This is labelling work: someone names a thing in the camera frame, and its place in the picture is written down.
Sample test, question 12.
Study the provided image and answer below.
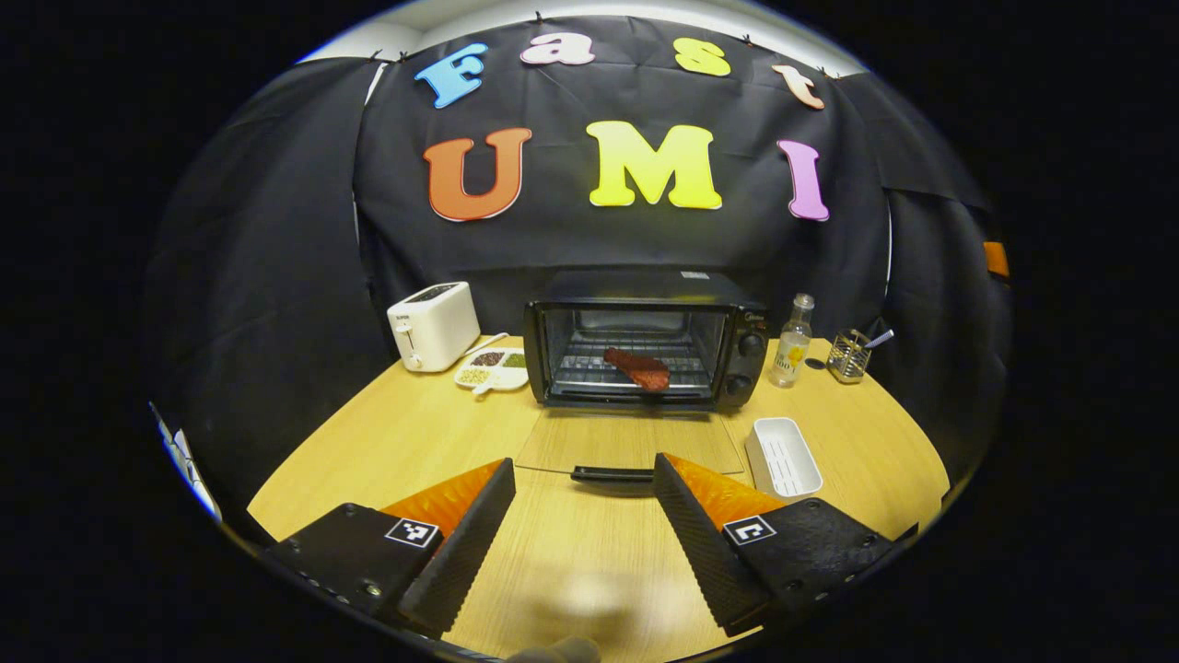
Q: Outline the brown steak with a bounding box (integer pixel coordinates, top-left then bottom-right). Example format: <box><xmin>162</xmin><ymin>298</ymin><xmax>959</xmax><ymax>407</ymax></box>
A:
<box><xmin>603</xmin><ymin>346</ymin><xmax>671</xmax><ymax>393</ymax></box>

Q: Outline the black backdrop cloth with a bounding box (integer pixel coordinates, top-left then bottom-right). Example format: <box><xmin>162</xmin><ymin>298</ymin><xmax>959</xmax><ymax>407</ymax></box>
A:
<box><xmin>143</xmin><ymin>14</ymin><xmax>1014</xmax><ymax>544</ymax></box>

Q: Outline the clear glass jar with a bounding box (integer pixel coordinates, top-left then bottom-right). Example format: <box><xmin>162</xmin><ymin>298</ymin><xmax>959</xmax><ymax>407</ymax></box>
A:
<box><xmin>826</xmin><ymin>329</ymin><xmax>872</xmax><ymax>385</ymax></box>

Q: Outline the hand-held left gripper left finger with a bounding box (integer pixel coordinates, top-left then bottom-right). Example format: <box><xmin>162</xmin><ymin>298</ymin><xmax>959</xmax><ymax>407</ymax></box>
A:
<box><xmin>263</xmin><ymin>458</ymin><xmax>517</xmax><ymax>638</ymax></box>

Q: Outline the black electric oven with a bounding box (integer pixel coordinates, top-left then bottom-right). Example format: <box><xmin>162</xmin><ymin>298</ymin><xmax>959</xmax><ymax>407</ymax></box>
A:
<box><xmin>516</xmin><ymin>270</ymin><xmax>770</xmax><ymax>498</ymax></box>

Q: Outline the white toaster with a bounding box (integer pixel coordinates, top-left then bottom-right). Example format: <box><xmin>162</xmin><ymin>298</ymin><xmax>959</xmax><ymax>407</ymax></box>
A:
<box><xmin>387</xmin><ymin>282</ymin><xmax>482</xmax><ymax>373</ymax></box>

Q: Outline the clear glass bottle yellow label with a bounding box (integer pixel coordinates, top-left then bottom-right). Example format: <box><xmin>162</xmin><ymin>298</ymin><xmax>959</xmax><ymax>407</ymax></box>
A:
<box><xmin>769</xmin><ymin>294</ymin><xmax>816</xmax><ymax>389</ymax></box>

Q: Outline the small white plastic tray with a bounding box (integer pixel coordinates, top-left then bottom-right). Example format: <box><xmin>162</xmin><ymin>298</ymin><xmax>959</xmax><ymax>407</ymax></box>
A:
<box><xmin>744</xmin><ymin>417</ymin><xmax>824</xmax><ymax>500</ymax></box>

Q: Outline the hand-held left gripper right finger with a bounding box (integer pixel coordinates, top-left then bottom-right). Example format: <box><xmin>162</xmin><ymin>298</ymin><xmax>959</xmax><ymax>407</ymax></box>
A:
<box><xmin>652</xmin><ymin>452</ymin><xmax>920</xmax><ymax>638</ymax></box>

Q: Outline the white divided seasoning plate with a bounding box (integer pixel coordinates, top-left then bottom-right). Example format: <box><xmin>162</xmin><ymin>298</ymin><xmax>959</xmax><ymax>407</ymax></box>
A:
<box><xmin>454</xmin><ymin>345</ymin><xmax>531</xmax><ymax>399</ymax></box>

